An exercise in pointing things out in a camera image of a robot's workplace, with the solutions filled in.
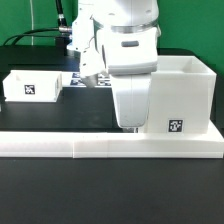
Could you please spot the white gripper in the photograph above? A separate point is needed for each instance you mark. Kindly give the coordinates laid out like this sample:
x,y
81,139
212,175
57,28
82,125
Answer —
x,y
131,99

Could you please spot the white drawer cabinet box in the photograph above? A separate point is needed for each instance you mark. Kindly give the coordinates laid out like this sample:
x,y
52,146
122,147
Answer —
x,y
181,96

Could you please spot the white drawer tray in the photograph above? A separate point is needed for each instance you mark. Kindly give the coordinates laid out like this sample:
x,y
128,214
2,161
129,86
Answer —
x,y
32,86

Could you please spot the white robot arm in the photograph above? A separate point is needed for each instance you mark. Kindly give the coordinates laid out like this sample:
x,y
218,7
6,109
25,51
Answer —
x,y
117,39

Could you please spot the white fiducial marker sheet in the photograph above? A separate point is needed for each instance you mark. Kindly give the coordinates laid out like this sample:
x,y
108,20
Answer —
x,y
72,79

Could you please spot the white L-shaped border wall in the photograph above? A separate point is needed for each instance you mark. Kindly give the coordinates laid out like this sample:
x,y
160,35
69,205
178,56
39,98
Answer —
x,y
112,145

